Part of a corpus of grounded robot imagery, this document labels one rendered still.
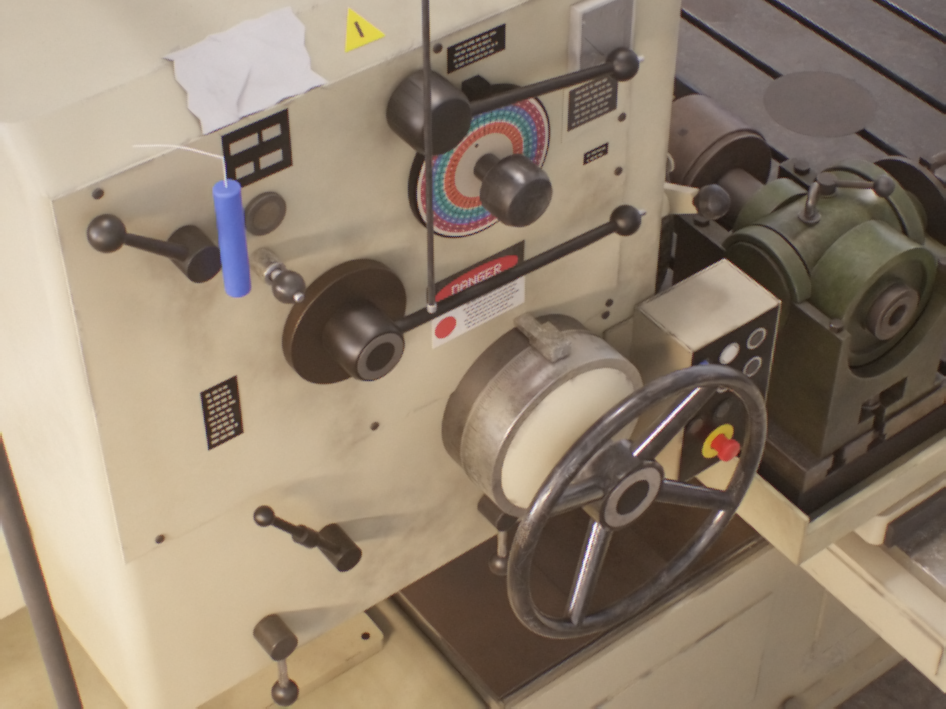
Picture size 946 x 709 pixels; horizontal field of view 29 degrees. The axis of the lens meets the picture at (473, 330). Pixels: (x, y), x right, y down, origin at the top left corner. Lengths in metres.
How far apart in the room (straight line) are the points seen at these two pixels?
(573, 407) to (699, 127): 0.68
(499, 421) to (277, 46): 0.56
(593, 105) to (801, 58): 1.37
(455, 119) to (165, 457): 0.46
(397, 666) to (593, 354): 0.87
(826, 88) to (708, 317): 1.08
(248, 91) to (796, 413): 1.12
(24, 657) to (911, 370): 1.38
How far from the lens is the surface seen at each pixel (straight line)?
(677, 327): 2.22
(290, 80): 1.72
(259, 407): 1.92
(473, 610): 2.85
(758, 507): 2.64
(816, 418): 2.54
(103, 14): 1.77
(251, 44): 1.71
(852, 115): 3.20
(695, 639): 3.04
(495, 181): 1.84
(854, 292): 2.43
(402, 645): 2.83
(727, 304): 2.26
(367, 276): 1.87
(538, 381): 2.05
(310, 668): 2.78
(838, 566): 2.88
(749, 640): 3.18
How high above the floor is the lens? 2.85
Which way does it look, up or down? 43 degrees down
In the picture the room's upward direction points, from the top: straight up
